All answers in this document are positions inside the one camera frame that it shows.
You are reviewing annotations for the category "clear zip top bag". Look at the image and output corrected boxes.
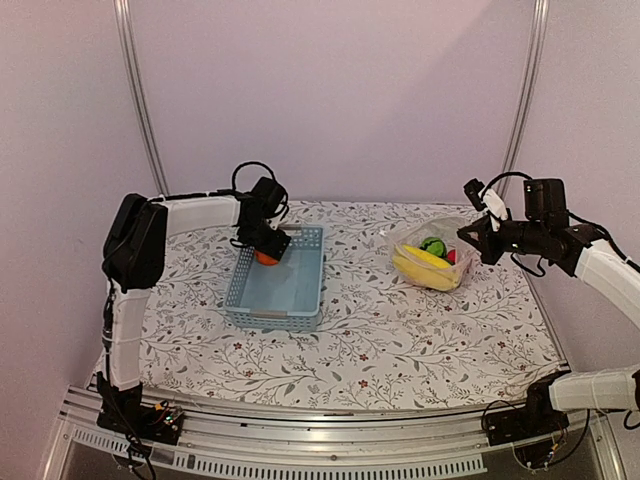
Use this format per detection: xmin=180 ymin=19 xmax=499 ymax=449
xmin=380 ymin=215 xmax=474 ymax=292

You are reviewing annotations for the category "green toy watermelon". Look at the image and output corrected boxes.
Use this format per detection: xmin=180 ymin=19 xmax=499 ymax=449
xmin=419 ymin=236 xmax=448 ymax=258

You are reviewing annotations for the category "orange toy fruit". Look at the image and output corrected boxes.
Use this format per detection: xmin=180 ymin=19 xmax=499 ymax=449
xmin=254 ymin=251 xmax=279 ymax=266

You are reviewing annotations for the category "yellow toy banana bunch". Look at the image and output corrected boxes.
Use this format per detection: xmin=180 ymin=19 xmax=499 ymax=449
xmin=391 ymin=245 xmax=461 ymax=292

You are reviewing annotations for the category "left aluminium frame post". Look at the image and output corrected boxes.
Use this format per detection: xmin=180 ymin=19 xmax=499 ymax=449
xmin=113 ymin=0 xmax=170 ymax=195

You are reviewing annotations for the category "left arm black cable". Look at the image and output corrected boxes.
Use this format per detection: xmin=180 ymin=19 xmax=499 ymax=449
xmin=230 ymin=160 xmax=276 ymax=196

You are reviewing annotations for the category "aluminium front rail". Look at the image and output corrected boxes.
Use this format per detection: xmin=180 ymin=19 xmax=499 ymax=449
xmin=40 ymin=387 xmax=628 ymax=479

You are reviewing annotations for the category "floral tablecloth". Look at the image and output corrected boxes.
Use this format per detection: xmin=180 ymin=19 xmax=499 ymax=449
xmin=139 ymin=202 xmax=566 ymax=410

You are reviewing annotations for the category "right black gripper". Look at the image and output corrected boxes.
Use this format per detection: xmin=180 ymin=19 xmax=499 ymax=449
xmin=458 ymin=213 xmax=548 ymax=265

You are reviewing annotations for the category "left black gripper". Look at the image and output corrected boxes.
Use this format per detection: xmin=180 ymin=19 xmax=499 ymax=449
xmin=237 ymin=218 xmax=291 ymax=260

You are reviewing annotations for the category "right aluminium frame post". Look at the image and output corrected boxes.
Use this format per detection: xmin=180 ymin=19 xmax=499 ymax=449
xmin=502 ymin=0 xmax=550 ymax=172

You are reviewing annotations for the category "aluminium frame post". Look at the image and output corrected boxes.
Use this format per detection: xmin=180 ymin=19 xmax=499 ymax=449
xmin=502 ymin=0 xmax=550 ymax=172
xmin=113 ymin=0 xmax=170 ymax=195

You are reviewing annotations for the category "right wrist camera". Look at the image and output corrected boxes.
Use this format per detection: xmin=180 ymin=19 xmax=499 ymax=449
xmin=463 ymin=179 xmax=509 ymax=232

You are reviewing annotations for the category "blue plastic basket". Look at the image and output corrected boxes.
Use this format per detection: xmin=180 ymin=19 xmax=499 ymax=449
xmin=223 ymin=225 xmax=325 ymax=332

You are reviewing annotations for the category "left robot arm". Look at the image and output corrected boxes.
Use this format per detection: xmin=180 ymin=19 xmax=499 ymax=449
xmin=100 ymin=177 xmax=291 ymax=434

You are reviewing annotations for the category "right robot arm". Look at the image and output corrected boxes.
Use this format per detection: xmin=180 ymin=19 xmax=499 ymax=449
xmin=457 ymin=174 xmax=639 ymax=436

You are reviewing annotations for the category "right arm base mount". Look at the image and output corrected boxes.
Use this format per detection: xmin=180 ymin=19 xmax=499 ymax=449
xmin=481 ymin=372 xmax=569 ymax=446

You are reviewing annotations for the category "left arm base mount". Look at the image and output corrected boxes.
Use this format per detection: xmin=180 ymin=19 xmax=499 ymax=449
xmin=96 ymin=372 xmax=184 ymax=445

